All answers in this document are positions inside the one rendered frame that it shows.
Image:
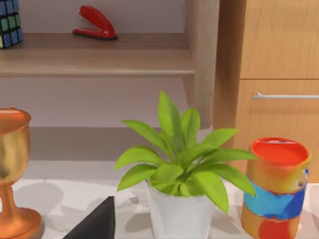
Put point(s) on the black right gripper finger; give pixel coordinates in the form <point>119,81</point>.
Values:
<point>99,220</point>

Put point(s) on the green plant in white pot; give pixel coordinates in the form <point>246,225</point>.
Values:
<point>179,174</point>

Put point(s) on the golden trophy cup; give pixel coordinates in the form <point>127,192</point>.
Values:
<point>12,159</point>

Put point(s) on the wooden open shelf unit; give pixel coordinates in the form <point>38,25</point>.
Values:
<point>124,64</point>

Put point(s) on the orange and blue can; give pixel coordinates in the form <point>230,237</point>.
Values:
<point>274,189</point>

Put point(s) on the red stapler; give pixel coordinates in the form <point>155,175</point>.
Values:
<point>96,25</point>

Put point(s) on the wooden drawer front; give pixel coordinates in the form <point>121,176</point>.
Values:
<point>279,119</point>

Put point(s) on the colourful puzzle cube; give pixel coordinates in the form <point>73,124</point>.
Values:
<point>10,22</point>

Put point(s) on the wooden cupboard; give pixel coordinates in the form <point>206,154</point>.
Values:
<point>274,49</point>

